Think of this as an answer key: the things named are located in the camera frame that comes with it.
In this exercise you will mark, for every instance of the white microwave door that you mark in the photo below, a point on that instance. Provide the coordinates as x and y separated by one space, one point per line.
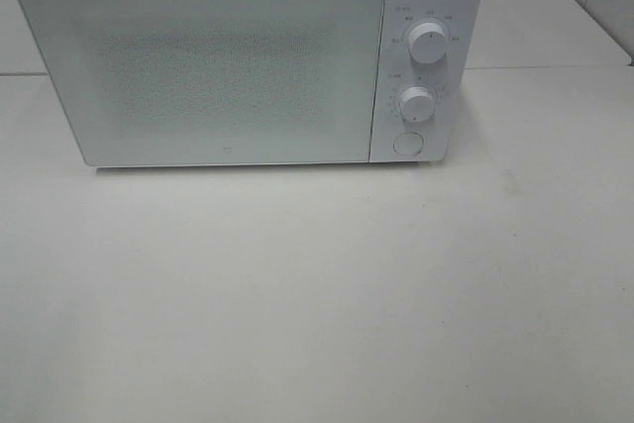
201 82

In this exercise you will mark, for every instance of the white microwave knob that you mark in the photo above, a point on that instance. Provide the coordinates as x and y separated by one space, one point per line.
428 41
417 104

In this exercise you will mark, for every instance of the white microwave oven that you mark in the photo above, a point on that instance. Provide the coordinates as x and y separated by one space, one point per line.
396 71

